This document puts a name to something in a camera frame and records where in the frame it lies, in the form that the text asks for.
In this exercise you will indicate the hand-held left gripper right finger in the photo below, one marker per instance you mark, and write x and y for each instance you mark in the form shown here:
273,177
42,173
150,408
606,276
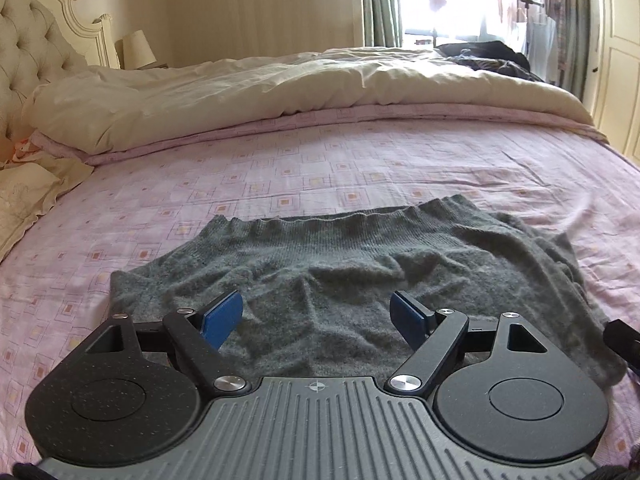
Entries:
406,316

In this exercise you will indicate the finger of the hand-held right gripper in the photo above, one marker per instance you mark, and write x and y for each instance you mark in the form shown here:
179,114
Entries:
622,341

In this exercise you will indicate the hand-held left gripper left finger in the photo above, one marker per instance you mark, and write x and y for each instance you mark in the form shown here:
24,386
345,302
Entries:
222,317

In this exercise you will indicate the grey argyle sweater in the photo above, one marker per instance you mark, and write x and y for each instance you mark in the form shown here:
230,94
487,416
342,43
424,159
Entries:
325,260

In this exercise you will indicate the dark clothes pile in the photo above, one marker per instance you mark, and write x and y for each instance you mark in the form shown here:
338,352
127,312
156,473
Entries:
485,57

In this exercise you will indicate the clothes rack with hanging clothes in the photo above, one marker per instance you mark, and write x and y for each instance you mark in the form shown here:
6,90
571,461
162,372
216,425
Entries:
532,25

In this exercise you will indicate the pink patterned bed sheet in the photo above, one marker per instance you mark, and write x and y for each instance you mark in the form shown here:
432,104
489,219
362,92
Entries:
300,170

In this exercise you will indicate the cream pillow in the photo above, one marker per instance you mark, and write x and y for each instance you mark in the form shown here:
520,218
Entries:
25,195

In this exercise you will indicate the beige duvet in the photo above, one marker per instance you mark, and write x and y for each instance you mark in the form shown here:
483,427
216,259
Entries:
300,90

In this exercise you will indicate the orange pink cloth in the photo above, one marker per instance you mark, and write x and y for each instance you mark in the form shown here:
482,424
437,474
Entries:
17,152

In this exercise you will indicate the bedside lamp with beige shade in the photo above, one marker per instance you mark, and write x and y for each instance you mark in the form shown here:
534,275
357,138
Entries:
137,49

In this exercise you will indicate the white wardrobe door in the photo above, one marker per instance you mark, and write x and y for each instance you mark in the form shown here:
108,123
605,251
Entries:
620,50

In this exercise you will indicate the pink topped stand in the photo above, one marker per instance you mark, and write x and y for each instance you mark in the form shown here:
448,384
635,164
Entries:
438,2

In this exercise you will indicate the grey green curtain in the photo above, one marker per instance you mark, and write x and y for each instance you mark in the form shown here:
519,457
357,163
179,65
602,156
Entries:
575,20
382,0

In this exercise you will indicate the cream tufted headboard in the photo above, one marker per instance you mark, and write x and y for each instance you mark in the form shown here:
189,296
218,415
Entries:
30,35

